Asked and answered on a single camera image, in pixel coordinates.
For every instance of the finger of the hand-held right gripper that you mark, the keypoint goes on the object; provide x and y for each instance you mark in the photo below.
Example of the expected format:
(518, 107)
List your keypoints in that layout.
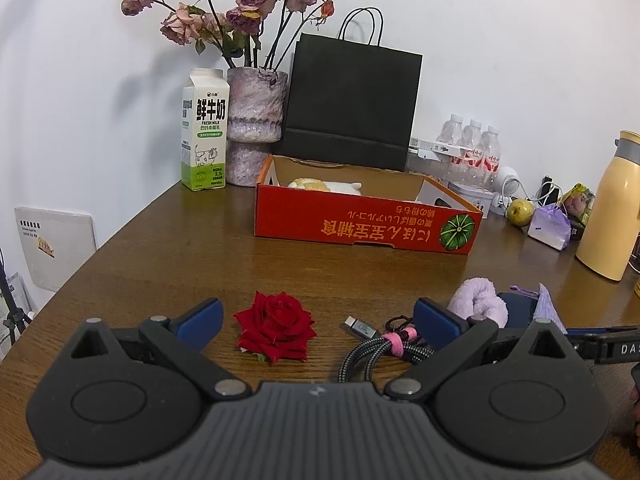
(600, 331)
(582, 346)

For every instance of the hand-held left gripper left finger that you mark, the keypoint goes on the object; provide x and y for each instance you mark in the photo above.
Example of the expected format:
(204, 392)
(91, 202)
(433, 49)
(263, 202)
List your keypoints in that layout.
(200, 321)

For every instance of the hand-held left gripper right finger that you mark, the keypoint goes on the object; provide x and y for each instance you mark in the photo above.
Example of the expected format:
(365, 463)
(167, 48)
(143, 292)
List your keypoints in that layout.
(435, 322)

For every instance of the purple fluffy wristband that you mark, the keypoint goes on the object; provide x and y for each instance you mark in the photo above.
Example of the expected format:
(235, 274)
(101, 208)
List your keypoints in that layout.
(475, 295)

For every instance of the purple knit cloth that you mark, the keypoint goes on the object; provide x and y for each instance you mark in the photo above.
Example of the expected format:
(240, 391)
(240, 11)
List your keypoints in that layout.
(547, 310)

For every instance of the navy blue pouch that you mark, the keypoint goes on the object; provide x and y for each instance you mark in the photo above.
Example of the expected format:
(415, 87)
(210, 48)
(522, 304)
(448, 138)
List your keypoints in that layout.
(520, 310)

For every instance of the red rose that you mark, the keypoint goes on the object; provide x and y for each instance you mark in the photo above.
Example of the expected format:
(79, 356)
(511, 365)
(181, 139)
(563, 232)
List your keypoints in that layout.
(275, 320)

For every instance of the red cardboard box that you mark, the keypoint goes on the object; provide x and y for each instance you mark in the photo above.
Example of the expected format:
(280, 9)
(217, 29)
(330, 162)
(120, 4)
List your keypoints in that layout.
(350, 227)

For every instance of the yellow white plush toy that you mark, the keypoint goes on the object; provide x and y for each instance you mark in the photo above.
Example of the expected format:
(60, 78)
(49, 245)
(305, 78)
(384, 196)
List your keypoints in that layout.
(325, 186)

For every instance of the person's right hand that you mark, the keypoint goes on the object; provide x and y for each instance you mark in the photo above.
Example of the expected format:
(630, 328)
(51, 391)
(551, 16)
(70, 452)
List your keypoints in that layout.
(636, 410)

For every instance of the purple tissue pack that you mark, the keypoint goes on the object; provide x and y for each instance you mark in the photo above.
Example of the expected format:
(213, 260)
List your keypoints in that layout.
(550, 227)

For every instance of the yellow thermos jug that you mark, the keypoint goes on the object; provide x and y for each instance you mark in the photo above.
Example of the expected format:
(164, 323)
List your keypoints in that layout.
(610, 210)

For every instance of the colourful snack bag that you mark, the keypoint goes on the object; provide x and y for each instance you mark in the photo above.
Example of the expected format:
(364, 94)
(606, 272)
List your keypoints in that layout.
(577, 202)

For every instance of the white printed tin box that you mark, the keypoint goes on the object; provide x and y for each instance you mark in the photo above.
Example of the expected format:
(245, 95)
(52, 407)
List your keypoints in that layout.
(475, 195)

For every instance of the green apple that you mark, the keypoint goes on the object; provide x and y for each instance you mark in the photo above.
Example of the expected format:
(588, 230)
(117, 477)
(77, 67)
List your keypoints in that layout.
(520, 212)

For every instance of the black charger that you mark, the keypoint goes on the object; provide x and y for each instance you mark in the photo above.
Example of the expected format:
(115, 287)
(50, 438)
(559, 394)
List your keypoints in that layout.
(546, 190)

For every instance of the clear food container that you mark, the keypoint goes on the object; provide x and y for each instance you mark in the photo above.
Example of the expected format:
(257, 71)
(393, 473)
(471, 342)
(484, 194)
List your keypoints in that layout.
(425, 166)

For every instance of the small white fan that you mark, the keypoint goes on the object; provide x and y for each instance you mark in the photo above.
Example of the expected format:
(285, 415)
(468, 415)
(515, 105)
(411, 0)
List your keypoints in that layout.
(507, 180)

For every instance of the long white carton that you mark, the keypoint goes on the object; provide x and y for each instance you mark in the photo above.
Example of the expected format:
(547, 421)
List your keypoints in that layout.
(435, 146)

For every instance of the water bottle red label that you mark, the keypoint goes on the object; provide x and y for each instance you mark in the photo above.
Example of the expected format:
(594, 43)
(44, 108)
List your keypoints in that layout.
(450, 132)
(490, 152)
(471, 145)

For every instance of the black light stand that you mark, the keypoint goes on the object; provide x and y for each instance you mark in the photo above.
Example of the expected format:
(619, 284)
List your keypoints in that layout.
(11, 316)

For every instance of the white green milk carton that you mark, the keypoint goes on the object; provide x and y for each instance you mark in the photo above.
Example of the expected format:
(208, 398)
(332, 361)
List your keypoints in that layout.
(205, 125)

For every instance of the pink marbled vase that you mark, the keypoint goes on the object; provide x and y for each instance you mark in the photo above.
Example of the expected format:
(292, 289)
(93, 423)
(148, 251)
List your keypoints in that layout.
(255, 110)

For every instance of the black paper bag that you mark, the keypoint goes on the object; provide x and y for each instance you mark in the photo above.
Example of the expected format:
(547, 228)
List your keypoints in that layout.
(350, 100)

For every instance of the white wall panel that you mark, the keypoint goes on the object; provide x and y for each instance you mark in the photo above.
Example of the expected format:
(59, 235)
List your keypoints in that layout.
(55, 245)

